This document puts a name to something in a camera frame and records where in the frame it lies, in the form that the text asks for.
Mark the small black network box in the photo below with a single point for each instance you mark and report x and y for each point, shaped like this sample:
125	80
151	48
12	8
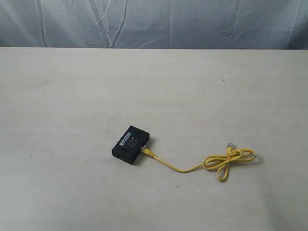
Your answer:
130	144

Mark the grey wrinkled backdrop cloth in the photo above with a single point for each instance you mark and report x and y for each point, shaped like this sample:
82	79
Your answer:
155	24

